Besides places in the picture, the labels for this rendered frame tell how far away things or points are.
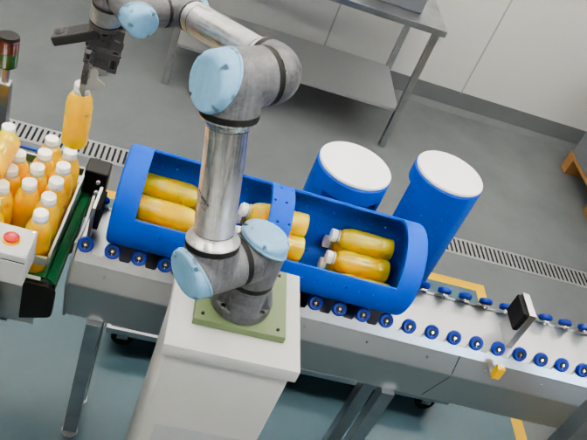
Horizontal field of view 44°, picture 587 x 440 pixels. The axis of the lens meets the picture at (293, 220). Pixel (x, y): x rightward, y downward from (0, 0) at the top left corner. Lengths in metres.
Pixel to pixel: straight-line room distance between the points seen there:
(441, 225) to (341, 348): 0.82
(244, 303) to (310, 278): 0.39
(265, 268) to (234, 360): 0.23
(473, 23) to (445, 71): 0.42
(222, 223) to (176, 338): 0.33
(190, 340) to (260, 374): 0.18
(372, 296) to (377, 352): 0.25
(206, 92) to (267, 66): 0.12
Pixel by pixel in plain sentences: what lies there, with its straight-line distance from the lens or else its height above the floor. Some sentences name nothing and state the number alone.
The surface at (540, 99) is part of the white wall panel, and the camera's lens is 6.04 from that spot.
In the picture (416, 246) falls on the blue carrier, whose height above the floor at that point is 1.22.
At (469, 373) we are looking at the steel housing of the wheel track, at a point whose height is 0.86.
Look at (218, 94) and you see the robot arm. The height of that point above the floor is 1.75.
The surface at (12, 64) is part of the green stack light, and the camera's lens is 2.33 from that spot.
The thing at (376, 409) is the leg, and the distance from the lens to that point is 2.54.
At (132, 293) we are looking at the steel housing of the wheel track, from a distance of 2.12.
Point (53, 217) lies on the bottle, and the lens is 2.02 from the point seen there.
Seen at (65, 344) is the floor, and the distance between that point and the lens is 3.06.
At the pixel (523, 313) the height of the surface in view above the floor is 1.07.
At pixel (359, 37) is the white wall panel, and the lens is 5.50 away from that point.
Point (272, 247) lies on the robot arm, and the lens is 1.56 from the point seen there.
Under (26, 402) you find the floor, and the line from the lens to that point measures 2.89.
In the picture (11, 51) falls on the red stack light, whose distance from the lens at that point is 2.31.
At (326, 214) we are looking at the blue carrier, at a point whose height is 1.11.
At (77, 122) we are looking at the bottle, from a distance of 1.95.
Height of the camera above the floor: 2.40
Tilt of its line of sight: 37 degrees down
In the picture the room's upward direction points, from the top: 24 degrees clockwise
